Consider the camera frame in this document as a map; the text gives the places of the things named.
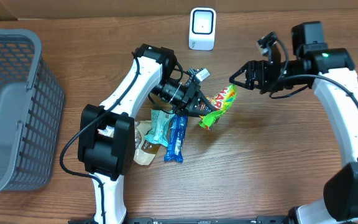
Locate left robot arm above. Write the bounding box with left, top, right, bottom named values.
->
left=78, top=44, right=215, bottom=223

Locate teal snack packet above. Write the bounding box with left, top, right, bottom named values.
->
left=145, top=110, right=174, bottom=147

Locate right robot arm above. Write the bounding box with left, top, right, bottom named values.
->
left=229, top=21, right=358, bottom=223

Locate blue cookie packet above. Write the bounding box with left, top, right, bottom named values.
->
left=164, top=115, right=188, bottom=163

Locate white barcode scanner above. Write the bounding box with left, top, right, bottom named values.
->
left=188, top=7, right=216, bottom=51

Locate beige cookie pouch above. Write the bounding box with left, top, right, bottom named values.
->
left=134, top=121, right=160, bottom=166

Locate grey plastic shopping basket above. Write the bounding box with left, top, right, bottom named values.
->
left=0, top=29, right=65, bottom=192

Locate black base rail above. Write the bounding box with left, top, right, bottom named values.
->
left=68, top=216, right=291, bottom=224

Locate green gummy candy bag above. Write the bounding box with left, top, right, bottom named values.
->
left=199, top=84, right=237, bottom=130

